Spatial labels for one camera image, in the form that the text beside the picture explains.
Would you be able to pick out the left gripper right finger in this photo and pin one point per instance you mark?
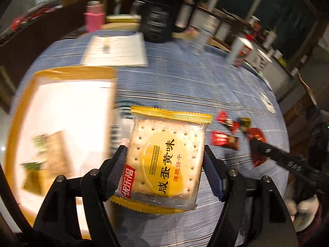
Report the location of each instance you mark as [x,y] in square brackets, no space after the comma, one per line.
[225,183]

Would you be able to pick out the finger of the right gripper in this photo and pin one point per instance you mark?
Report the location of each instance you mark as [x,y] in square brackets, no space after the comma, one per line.
[293,164]

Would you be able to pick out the pink sleeved thermos bottle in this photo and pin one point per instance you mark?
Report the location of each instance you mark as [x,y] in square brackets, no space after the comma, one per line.
[94,15]

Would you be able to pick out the white gloved right hand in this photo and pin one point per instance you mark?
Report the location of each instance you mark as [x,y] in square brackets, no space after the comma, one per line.
[305,215]

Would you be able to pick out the red black candy packet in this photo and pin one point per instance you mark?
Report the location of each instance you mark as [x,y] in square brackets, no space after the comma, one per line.
[223,119]

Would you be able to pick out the yellow taped foam tray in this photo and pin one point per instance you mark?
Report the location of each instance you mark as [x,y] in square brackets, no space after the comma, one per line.
[78,100]

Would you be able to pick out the black electric kettle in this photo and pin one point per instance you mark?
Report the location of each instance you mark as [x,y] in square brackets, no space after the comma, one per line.
[158,19]

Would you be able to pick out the green gold pea snack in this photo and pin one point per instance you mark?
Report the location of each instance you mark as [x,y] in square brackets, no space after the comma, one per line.
[36,177]

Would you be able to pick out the dark red round-logo packet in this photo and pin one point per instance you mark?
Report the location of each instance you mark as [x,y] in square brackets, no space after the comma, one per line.
[224,140]

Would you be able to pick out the large red snack packet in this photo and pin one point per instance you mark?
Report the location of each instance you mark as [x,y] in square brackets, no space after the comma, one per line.
[255,137]

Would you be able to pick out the white notebook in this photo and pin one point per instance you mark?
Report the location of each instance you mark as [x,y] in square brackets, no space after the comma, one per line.
[116,51]

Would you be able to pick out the yellow pastry packet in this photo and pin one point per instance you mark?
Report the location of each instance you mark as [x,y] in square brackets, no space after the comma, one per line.
[52,148]

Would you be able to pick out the patterned paper cup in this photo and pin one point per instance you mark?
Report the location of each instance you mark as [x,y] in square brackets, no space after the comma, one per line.
[261,61]

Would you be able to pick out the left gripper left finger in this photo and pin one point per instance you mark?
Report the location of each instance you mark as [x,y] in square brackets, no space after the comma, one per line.
[100,184]

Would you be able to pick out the blue plaid tablecloth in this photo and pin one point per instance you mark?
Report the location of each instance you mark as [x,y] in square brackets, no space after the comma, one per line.
[175,79]

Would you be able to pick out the salted egg cracker packet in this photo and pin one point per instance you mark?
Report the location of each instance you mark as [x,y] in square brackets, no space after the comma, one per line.
[162,168]

